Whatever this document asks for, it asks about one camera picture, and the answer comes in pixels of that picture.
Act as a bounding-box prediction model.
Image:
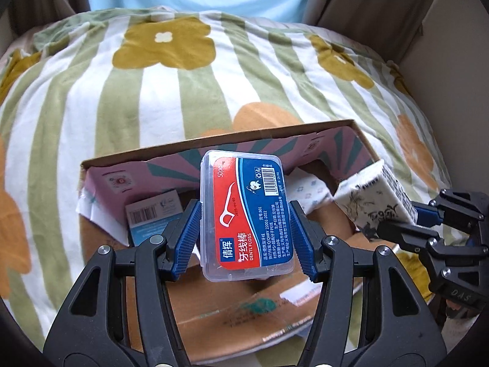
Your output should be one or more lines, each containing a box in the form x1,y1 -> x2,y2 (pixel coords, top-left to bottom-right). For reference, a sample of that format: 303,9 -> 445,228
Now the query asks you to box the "floral tissue pack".
333,159 -> 418,239

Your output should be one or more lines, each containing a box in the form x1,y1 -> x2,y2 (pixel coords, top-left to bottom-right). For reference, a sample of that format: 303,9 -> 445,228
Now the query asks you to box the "light blue white box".
125,190 -> 183,246

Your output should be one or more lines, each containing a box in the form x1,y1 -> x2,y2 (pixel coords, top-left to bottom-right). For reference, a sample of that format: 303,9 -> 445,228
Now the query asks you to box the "red blue dental floss box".
200,150 -> 294,283

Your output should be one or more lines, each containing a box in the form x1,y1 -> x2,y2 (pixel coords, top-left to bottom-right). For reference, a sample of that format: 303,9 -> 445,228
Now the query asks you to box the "white patterned sock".
285,168 -> 333,215

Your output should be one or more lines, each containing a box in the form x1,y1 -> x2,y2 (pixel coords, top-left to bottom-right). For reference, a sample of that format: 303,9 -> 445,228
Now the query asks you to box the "pink teal cardboard box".
78,120 -> 377,365

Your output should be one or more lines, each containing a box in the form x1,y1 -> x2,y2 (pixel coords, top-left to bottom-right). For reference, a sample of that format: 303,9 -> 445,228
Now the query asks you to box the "brown right curtain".
303,0 -> 433,63

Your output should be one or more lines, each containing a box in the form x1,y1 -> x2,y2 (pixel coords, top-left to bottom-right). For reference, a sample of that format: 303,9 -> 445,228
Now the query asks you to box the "floral striped blanket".
1,8 -> 451,349

